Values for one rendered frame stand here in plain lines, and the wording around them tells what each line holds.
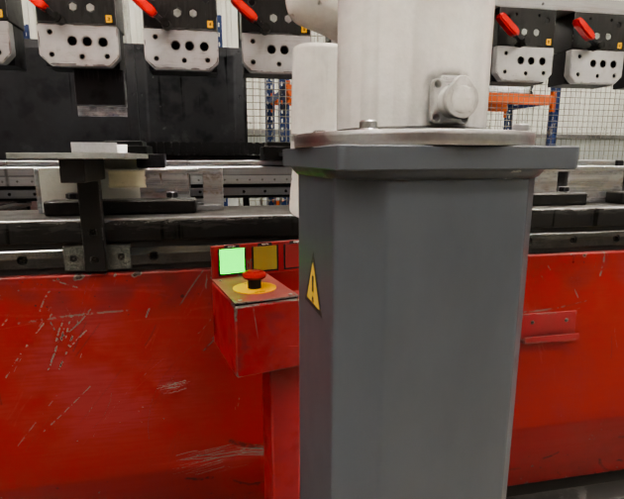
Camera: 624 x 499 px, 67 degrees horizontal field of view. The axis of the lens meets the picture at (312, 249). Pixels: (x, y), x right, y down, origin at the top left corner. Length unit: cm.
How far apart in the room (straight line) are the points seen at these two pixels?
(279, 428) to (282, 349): 18
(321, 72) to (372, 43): 36
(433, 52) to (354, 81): 6
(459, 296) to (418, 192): 8
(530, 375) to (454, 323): 99
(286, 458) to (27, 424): 55
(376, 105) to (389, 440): 24
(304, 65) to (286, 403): 56
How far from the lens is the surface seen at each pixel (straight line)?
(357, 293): 33
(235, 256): 85
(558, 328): 133
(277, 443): 90
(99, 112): 115
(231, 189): 135
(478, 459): 42
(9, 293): 108
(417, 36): 36
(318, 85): 72
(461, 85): 34
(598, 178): 148
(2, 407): 118
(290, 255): 89
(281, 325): 74
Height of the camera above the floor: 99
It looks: 11 degrees down
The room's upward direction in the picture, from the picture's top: straight up
